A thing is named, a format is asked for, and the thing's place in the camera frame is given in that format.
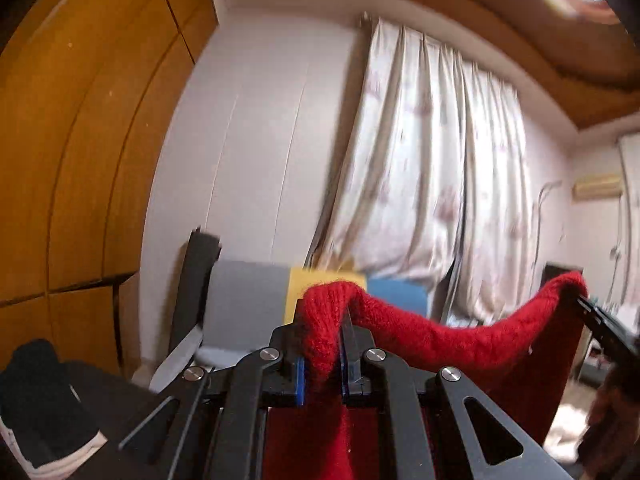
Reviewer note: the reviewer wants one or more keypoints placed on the wall air conditioner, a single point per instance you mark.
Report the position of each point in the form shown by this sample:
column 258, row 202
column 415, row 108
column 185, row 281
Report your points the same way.
column 597, row 186

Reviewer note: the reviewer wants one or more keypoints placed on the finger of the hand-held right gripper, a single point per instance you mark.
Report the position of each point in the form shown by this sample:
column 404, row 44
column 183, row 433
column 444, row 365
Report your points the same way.
column 607, row 325

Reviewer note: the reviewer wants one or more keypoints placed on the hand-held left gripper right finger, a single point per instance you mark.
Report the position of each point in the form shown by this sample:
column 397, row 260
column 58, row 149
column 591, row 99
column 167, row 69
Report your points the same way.
column 344, row 375

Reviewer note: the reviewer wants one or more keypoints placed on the white folded garment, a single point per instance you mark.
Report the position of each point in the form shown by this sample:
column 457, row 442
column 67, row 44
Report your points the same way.
column 55, row 462

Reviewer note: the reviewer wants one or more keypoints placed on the grey yellow blue chair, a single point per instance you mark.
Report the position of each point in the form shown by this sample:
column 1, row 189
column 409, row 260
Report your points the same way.
column 250, row 300

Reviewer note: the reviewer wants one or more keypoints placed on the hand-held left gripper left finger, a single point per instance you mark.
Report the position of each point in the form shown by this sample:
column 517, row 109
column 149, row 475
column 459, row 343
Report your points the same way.
column 300, row 382

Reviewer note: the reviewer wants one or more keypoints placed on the white patterned curtain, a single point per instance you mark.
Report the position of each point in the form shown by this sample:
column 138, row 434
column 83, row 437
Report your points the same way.
column 430, row 170

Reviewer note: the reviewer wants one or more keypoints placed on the black folded garment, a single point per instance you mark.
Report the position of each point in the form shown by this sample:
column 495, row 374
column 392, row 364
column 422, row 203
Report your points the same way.
column 40, row 400

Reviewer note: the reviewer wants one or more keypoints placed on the light blue garment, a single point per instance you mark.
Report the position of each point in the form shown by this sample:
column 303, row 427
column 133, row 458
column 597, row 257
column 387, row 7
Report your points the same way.
column 175, row 355

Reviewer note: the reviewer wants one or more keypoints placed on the wooden wardrobe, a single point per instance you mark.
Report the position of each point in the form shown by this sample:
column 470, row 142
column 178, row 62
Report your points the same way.
column 75, row 135

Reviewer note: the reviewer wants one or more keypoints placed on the red knitted sweater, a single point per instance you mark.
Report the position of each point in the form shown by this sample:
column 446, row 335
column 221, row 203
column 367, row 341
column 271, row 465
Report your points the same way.
column 425, row 332

